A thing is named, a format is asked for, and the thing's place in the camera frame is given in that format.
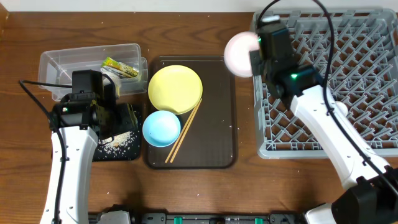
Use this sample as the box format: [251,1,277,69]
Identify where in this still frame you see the white tissue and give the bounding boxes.
[106,72,121,95]

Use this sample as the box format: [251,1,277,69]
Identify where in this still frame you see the green snack wrapper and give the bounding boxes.
[101,57,139,78]

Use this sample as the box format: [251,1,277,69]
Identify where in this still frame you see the light blue bowl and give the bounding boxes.
[142,111,182,147]

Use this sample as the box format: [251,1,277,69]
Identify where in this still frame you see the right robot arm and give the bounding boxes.
[249,12,397,223]

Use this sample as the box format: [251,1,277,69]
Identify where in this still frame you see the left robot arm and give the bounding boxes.
[28,83,139,223]

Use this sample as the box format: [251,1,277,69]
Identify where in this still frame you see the grey dishwasher rack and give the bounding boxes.
[253,8,397,159]

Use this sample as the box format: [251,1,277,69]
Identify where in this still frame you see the pile of rice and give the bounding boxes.
[98,131,141,158]

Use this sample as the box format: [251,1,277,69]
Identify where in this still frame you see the black tray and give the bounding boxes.
[93,105,142,162]

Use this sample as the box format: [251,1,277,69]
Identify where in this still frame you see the clear plastic bin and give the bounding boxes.
[38,44,148,96]

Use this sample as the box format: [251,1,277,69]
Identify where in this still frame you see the wooden chopstick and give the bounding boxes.
[169,99,203,164]
[165,99,202,164]

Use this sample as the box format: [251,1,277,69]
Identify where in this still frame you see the yellow plate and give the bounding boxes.
[148,65,203,114]

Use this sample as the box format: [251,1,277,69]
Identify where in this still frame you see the dark brown serving tray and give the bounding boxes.
[144,55,238,170]

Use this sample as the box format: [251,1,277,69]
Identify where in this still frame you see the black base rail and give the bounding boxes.
[88,205,306,224]

